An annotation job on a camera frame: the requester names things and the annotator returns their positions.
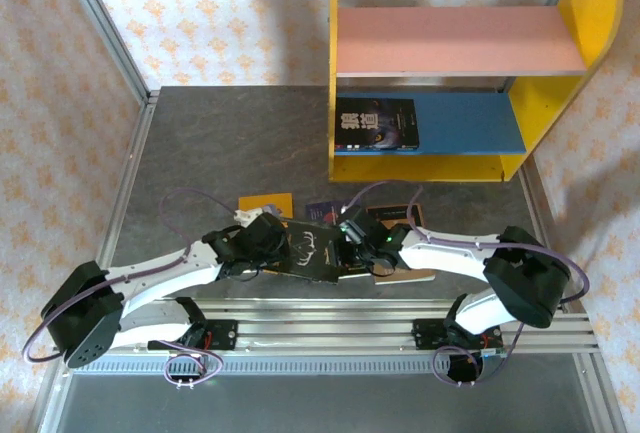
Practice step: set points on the brown scroll cover book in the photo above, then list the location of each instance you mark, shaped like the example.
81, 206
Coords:
392, 213

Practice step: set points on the yellow cartoon cover book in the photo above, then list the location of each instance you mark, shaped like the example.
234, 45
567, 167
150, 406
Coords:
260, 203

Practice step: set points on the black antler cover book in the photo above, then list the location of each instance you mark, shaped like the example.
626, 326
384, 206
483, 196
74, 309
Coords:
310, 250

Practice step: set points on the purple old man cover book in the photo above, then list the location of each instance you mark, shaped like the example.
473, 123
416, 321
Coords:
320, 210

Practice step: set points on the dark wolf cover book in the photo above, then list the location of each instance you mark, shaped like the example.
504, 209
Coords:
375, 123

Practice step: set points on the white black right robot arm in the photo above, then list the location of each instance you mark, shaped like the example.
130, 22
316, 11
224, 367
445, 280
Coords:
440, 253

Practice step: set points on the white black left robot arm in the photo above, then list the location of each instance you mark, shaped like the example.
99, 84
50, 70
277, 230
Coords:
160, 273

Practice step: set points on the small green circuit board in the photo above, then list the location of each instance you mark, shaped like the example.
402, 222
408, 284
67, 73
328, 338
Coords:
492, 351

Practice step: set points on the grey metal plate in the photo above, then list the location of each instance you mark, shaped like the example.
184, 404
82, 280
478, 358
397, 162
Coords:
325, 403

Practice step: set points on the yellow pink blue bookshelf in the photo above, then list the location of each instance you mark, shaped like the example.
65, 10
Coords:
450, 38

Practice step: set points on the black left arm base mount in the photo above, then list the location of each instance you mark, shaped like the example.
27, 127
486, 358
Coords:
225, 335

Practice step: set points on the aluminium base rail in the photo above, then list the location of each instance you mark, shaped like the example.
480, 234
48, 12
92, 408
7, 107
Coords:
325, 323

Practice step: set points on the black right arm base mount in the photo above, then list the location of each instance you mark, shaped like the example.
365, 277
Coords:
425, 333

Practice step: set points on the aluminium table side rail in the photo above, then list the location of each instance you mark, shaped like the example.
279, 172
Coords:
597, 388
131, 163

